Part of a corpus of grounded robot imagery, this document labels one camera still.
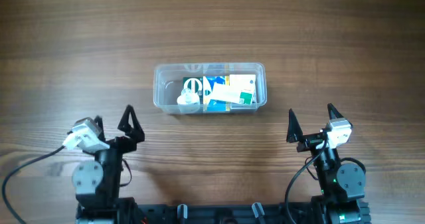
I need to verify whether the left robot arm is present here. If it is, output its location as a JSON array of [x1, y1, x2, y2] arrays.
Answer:
[[64, 105, 148, 224]]

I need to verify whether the white Hansaplast plaster box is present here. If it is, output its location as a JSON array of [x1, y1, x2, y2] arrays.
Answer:
[[229, 74, 256, 105]]

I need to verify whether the small white plastic bottle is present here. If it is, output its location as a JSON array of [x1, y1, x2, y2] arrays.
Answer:
[[177, 88, 201, 114]]

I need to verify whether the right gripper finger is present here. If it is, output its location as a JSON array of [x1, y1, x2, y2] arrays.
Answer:
[[327, 103, 353, 128], [286, 109, 303, 143]]

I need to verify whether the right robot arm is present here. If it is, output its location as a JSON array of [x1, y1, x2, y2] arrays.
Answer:
[[284, 103, 367, 223]]

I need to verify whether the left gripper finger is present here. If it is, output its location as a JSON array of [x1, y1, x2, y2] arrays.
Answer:
[[118, 105, 145, 143], [94, 116, 106, 142]]

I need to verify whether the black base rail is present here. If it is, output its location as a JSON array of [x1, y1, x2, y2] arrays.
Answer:
[[75, 201, 371, 224]]

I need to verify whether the white green medicine box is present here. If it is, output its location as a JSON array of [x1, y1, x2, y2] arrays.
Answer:
[[210, 84, 238, 104]]

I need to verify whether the dark green tape packet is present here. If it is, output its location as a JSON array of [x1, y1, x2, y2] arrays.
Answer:
[[183, 77, 203, 96]]

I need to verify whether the blue yellow VapoDrops box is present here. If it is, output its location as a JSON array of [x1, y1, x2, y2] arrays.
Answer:
[[202, 75, 232, 113]]

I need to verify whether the clear plastic container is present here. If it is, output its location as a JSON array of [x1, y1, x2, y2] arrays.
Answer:
[[153, 62, 267, 114]]

